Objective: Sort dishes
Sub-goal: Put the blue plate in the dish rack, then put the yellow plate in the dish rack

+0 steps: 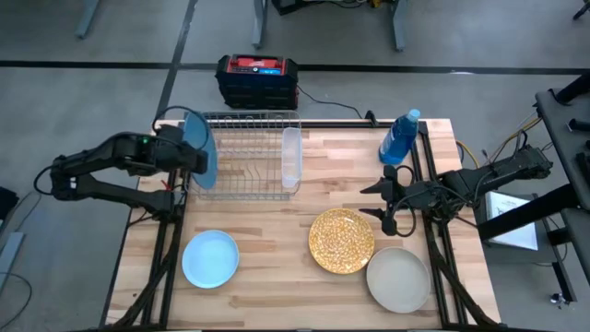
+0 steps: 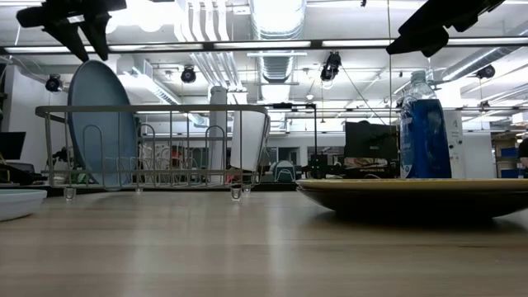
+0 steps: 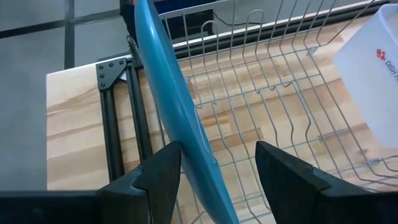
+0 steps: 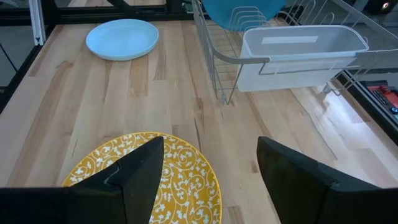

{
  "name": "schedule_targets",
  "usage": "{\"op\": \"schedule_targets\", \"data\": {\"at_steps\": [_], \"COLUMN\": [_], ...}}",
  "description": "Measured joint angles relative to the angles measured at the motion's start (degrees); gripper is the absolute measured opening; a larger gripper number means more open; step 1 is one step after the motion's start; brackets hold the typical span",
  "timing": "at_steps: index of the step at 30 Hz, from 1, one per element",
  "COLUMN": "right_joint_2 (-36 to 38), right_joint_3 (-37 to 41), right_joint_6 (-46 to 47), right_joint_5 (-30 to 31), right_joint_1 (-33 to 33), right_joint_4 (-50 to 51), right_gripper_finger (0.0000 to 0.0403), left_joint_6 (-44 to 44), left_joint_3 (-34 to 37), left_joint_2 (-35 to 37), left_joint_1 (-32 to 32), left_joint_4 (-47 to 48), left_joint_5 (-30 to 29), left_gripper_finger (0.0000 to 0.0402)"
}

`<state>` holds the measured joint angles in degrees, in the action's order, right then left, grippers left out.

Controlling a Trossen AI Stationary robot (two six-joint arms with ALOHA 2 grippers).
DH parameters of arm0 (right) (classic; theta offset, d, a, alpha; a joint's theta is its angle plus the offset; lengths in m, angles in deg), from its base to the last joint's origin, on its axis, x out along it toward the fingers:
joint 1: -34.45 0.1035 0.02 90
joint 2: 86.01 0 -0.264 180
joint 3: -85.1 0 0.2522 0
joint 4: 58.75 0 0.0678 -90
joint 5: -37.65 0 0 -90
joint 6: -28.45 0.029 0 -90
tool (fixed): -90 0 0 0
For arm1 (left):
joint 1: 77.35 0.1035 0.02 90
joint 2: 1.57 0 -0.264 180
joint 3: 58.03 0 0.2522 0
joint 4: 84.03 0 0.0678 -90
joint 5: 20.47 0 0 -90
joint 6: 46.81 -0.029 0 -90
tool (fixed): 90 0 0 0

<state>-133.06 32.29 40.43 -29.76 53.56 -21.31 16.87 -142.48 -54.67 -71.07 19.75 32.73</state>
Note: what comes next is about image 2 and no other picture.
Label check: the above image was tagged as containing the blue dish soap bottle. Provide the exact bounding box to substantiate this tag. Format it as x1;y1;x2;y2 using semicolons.
398;70;453;180

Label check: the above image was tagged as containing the thin black hanging cable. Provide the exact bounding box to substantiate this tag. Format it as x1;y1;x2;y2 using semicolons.
385;0;393;125

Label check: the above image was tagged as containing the white wire dish rack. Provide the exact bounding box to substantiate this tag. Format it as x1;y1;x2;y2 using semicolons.
35;104;272;202

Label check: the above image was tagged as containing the black computer monitor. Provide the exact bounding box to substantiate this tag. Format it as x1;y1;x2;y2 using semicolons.
344;121;399;161

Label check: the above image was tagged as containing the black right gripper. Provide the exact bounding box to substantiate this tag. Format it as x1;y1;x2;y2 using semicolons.
386;0;507;58

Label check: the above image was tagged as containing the yellow speckled plate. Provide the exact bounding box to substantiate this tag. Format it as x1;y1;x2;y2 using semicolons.
295;178;528;219

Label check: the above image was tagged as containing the translucent plastic utensil caddy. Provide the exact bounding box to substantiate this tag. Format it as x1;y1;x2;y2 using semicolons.
229;109;271;172

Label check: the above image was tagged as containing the black ceiling camera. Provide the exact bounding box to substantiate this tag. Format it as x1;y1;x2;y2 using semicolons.
320;51;343;82
180;64;197;84
476;64;497;80
45;73;64;93

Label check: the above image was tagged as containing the black overhead frame bar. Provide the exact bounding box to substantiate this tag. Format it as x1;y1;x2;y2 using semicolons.
0;38;528;54

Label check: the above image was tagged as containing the light blue plate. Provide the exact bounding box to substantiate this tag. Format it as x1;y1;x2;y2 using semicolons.
0;188;48;222

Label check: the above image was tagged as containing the large blue plate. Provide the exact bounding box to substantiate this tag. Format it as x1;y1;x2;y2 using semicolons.
68;60;138;186

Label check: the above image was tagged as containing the black table edge rail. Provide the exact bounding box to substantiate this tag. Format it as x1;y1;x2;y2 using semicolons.
0;182;299;197

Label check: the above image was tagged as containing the white cabinet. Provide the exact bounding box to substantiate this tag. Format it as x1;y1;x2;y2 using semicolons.
443;110;465;181

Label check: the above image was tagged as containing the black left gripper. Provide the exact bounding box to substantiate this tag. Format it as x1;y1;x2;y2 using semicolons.
16;0;127;63

